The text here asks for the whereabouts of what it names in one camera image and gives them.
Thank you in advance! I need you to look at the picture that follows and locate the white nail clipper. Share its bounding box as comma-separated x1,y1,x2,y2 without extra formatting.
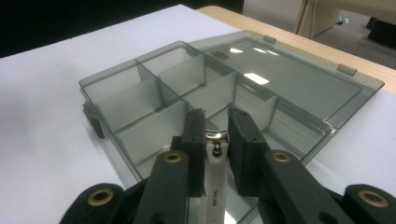
201,130,232,224

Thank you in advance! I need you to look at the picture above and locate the grey transparent organizer box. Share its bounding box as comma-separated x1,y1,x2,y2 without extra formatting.
78,29,386,224

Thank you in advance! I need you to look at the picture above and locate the beige wooden desk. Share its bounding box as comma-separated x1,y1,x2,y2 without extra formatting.
293,0,396,40

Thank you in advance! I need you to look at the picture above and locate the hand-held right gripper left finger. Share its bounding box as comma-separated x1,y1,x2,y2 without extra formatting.
181,107,207,198

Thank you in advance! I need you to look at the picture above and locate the black case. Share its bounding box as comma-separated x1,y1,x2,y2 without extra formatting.
367,16,396,49

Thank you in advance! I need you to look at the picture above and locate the black curtain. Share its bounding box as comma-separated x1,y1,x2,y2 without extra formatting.
0,0,245,60

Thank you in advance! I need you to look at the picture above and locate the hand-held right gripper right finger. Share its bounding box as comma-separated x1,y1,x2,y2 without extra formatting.
227,106,273,198

